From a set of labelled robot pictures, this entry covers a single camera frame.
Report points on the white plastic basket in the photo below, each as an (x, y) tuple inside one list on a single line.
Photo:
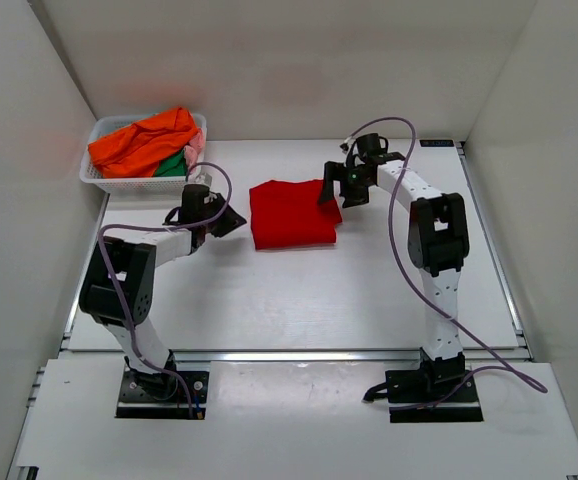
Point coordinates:
[(124, 186)]

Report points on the red t shirt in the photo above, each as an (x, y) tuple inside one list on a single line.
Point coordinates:
[(287, 215)]

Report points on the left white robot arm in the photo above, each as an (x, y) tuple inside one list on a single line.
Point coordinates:
[(117, 290)]

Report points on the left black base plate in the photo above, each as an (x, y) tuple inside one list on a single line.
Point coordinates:
[(159, 396)]

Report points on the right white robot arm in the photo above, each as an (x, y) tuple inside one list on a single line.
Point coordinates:
[(437, 245)]

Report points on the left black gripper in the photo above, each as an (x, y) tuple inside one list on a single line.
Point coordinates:
[(231, 221)]

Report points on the green t shirt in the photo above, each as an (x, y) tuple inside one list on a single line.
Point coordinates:
[(173, 166)]

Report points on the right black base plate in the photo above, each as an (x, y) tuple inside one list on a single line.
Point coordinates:
[(413, 398)]

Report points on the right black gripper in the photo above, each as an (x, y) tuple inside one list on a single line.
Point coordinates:
[(333, 172)]

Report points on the orange t shirt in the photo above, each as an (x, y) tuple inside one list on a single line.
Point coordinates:
[(138, 149)]

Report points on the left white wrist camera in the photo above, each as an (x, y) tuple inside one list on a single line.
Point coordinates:
[(202, 179)]

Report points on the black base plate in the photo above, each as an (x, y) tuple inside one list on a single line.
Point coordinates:
[(413, 398), (159, 396)]

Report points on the pink t shirt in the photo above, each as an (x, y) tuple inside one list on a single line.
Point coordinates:
[(193, 149)]

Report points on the blue table label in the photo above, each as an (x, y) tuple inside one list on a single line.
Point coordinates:
[(436, 143)]

